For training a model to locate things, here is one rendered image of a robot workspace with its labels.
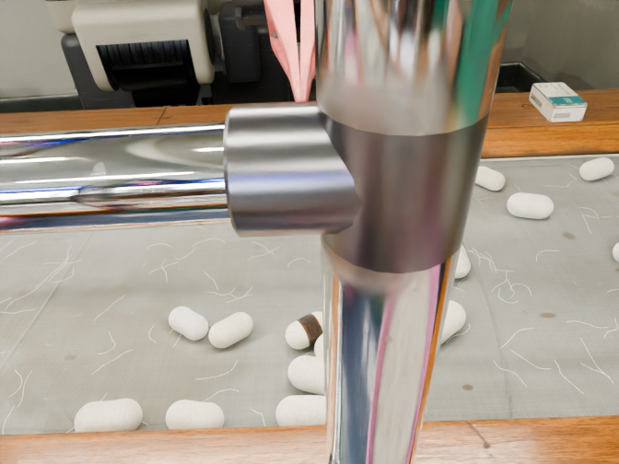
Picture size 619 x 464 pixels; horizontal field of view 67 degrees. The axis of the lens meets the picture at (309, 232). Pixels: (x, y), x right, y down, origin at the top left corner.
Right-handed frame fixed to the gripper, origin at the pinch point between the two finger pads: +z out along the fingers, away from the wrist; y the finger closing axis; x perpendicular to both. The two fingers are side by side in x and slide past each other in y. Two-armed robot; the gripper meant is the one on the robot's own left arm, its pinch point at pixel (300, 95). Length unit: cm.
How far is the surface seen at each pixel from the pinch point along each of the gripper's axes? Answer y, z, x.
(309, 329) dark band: 0.1, 16.8, -0.4
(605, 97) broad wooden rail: 34.9, -8.7, 19.3
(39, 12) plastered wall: -118, -126, 149
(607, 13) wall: 114, -98, 127
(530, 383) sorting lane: 13.5, 20.5, -1.2
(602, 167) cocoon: 28.1, 2.6, 11.3
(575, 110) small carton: 28.3, -4.9, 14.5
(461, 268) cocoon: 11.3, 12.7, 3.3
